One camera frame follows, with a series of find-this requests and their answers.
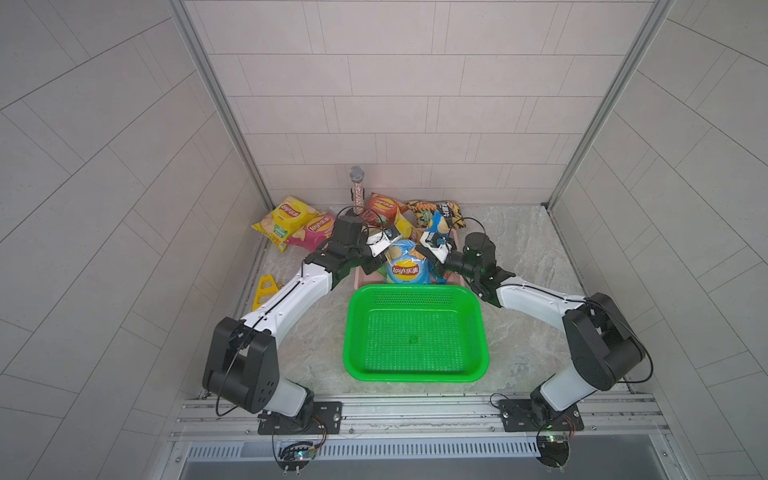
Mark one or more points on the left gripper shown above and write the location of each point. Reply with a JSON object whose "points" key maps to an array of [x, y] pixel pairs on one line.
{"points": [[372, 262]]}

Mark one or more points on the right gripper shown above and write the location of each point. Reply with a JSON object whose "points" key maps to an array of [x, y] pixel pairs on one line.
{"points": [[439, 265]]}

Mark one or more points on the pink plastic basket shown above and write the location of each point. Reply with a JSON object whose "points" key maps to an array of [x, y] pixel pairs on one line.
{"points": [[377, 277]]}

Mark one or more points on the pink chips bag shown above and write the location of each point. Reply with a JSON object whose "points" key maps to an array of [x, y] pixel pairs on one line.
{"points": [[314, 233]]}

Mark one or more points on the light blue chips bag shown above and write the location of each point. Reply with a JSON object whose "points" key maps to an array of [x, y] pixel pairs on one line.
{"points": [[405, 265]]}

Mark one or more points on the yellow chips bag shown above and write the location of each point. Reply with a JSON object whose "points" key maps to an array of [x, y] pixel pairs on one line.
{"points": [[405, 227], [290, 216]]}

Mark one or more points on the black orange snack bag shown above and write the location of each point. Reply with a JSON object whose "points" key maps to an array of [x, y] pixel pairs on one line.
{"points": [[424, 212]]}

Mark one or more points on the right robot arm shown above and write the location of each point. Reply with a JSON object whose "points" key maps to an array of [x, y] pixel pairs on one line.
{"points": [[603, 347]]}

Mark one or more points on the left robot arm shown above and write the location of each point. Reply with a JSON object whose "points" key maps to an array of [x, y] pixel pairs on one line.
{"points": [[242, 365]]}

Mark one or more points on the red chips bag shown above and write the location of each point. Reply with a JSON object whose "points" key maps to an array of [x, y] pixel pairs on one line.
{"points": [[382, 210]]}

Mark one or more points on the green plastic basket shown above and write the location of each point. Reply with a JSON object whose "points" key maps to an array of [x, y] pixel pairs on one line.
{"points": [[415, 334]]}

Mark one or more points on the glass jar on stand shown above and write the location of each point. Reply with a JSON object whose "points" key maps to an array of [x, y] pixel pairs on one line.
{"points": [[356, 175]]}

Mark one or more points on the right circuit board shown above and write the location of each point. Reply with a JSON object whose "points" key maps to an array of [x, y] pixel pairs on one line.
{"points": [[554, 452]]}

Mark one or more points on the circuit board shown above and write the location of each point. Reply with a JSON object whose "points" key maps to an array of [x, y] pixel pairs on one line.
{"points": [[554, 452], [295, 457]]}

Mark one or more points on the left circuit board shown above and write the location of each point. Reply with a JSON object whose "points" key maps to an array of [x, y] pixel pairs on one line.
{"points": [[295, 457]]}

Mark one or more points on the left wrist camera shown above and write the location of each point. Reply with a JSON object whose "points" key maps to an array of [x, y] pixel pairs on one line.
{"points": [[380, 242]]}

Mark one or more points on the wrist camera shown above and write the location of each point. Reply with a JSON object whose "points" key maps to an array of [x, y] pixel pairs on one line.
{"points": [[380, 242], [437, 244]]}

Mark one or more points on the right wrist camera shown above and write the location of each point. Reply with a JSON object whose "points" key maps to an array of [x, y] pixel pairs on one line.
{"points": [[437, 244]]}

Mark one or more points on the yellow plastic frame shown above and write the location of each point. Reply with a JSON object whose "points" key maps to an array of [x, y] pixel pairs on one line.
{"points": [[267, 287]]}

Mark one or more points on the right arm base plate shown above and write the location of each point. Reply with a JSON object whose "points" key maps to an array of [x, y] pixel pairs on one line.
{"points": [[526, 415]]}

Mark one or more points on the aluminium rail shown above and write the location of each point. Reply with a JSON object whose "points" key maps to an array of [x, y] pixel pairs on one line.
{"points": [[359, 417]]}

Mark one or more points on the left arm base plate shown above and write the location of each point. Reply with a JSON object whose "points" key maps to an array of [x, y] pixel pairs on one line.
{"points": [[320, 417]]}

